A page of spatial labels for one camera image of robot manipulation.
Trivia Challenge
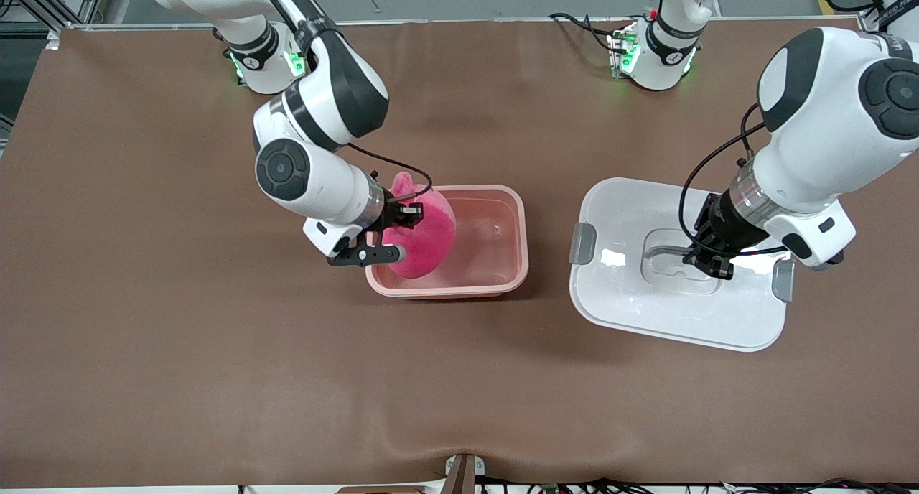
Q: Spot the pink round plush toy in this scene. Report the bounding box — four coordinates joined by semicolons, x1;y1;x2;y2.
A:
381;171;457;279

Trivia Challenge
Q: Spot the clear lid handle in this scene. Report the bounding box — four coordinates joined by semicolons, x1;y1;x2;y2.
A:
644;243;719;265

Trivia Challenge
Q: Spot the grey lid latch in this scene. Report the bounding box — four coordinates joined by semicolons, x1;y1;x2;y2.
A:
772;259;796;302
569;223;598;265

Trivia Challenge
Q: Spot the white plastic box lid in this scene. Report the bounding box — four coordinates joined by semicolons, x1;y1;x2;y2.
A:
569;177;796;353

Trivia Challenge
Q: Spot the pink plastic storage box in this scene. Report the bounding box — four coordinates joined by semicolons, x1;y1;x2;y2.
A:
365;185;530;299

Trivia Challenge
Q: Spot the brown table mat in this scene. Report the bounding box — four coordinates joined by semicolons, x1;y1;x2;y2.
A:
0;17;919;489

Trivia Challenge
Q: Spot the black left base cable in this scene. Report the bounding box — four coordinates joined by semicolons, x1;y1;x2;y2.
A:
548;11;620;53

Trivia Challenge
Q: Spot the aluminium frame profile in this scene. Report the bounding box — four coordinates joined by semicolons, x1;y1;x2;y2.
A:
858;0;919;34
0;0;108;50

